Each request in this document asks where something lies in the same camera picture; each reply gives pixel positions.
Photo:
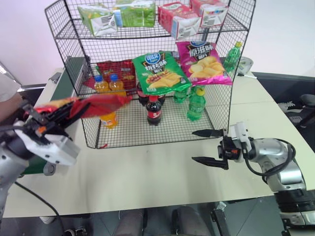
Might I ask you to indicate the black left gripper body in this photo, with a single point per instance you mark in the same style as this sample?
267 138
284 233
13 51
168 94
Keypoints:
45 123

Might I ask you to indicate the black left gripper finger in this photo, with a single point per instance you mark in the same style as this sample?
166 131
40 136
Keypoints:
76 115
65 108

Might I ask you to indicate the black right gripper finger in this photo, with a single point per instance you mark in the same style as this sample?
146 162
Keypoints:
211 162
209 133

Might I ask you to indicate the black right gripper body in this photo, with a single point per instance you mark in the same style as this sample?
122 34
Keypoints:
227 148

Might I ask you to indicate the red chip bag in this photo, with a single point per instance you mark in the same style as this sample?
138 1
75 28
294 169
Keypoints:
105 103
118 68

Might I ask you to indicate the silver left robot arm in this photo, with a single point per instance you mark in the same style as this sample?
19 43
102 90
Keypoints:
7 169

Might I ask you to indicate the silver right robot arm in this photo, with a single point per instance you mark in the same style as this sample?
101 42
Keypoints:
273 150

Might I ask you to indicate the person's bare forearm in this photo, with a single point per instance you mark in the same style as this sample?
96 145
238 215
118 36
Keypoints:
11 108

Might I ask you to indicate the green belt conveyor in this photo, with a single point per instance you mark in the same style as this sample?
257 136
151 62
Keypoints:
61 86

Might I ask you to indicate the green soda bottle yellow cap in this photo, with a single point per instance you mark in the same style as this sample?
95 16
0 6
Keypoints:
232 57
195 108

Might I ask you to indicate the orange soda bottle blue cap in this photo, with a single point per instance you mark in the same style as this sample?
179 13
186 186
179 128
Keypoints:
101 84
116 86

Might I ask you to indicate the small red scrap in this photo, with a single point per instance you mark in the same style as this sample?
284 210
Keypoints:
103 146

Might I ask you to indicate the cola bottle red cap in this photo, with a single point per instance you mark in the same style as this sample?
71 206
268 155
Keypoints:
153 110

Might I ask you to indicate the dark rounded shape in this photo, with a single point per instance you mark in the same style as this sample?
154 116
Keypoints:
129 223
190 221

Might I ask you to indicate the red flat chip bag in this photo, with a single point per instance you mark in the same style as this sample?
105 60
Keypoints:
118 68

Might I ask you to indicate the pink potato chip bag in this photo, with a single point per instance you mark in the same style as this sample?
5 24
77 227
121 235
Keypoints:
204 64

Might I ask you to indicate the white round device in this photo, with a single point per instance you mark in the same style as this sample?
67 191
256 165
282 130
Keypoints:
246 64

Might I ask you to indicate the green potato chip bag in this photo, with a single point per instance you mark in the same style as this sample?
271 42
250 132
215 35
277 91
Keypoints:
157 71

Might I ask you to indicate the green snack box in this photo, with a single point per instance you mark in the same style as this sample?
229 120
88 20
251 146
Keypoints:
137 13
94 18

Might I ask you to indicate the grey caster wheel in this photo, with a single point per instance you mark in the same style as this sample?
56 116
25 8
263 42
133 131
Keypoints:
47 219

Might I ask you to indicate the pink snack box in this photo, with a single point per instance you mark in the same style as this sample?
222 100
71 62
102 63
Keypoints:
211 12
172 17

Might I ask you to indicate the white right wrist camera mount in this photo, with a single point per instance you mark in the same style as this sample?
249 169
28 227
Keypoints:
240 130

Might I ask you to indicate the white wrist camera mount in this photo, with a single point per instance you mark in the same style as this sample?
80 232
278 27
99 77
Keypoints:
240 130
57 150

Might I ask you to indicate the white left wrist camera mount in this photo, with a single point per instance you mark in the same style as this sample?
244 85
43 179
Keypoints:
57 150

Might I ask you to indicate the black table leg bracket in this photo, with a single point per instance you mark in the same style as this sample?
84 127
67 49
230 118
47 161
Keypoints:
221 218

